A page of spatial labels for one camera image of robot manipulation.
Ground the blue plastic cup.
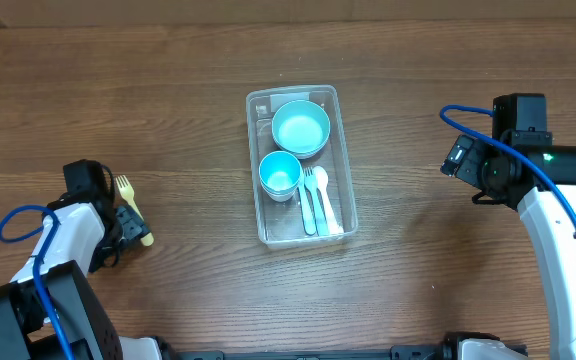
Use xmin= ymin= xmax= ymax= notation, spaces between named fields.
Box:
xmin=259 ymin=151 xmax=302 ymax=194

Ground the pink plastic cup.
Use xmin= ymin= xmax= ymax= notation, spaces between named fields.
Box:
xmin=267 ymin=193 xmax=294 ymax=202

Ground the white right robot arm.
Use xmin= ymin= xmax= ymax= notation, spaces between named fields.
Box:
xmin=441 ymin=135 xmax=576 ymax=359

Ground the teal plastic bowl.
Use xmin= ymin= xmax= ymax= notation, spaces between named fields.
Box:
xmin=271 ymin=100 xmax=331 ymax=138

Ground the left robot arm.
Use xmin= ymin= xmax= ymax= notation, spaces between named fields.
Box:
xmin=0 ymin=203 xmax=175 ymax=360

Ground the blue plastic bowl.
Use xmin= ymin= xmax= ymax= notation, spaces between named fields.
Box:
xmin=273 ymin=134 xmax=329 ymax=153

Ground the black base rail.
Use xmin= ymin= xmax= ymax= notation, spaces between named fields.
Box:
xmin=157 ymin=343 xmax=529 ymax=360

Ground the yellow plastic fork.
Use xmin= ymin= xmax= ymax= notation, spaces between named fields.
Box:
xmin=115 ymin=175 xmax=154 ymax=247

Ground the pink plastic spoon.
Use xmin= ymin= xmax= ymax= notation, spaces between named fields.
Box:
xmin=313 ymin=166 xmax=343 ymax=235

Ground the light blue plastic fork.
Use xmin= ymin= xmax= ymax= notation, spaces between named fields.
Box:
xmin=298 ymin=171 xmax=317 ymax=235
xmin=304 ymin=167 xmax=330 ymax=236

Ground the clear plastic container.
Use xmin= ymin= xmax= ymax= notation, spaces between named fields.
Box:
xmin=246 ymin=85 xmax=358 ymax=249

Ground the green plastic cup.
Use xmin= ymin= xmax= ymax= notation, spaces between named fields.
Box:
xmin=262 ymin=185 xmax=297 ymax=202

